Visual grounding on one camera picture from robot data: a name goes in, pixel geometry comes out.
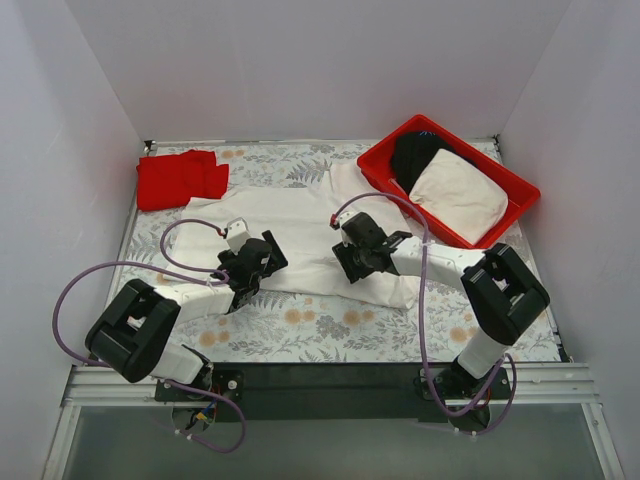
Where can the white t shirt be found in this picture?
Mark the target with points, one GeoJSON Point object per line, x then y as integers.
{"type": "Point", "coordinates": [299, 220]}

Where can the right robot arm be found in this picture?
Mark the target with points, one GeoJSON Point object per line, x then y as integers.
{"type": "Point", "coordinates": [504, 294]}

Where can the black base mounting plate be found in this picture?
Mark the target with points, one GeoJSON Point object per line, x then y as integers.
{"type": "Point", "coordinates": [327, 391]}

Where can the floral table mat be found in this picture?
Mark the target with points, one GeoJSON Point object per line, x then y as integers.
{"type": "Point", "coordinates": [288, 327]}

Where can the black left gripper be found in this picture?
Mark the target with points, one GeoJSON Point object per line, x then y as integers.
{"type": "Point", "coordinates": [275, 251]}

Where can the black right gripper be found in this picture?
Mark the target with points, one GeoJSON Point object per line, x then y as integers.
{"type": "Point", "coordinates": [347, 261]}

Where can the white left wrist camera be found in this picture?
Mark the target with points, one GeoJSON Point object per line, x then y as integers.
{"type": "Point", "coordinates": [237, 233]}

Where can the red folded t shirt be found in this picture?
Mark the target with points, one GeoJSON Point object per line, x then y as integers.
{"type": "Point", "coordinates": [170, 181]}

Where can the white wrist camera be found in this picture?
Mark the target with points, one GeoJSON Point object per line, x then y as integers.
{"type": "Point", "coordinates": [237, 233]}
{"type": "Point", "coordinates": [339, 220]}

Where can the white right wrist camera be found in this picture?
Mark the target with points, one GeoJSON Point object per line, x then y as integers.
{"type": "Point", "coordinates": [339, 220]}

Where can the cream folded t shirt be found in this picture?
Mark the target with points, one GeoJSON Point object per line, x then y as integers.
{"type": "Point", "coordinates": [460, 196]}

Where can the black t shirt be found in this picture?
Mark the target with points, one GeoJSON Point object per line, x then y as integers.
{"type": "Point", "coordinates": [413, 152]}

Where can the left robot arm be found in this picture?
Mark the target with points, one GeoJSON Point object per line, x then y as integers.
{"type": "Point", "coordinates": [132, 335]}

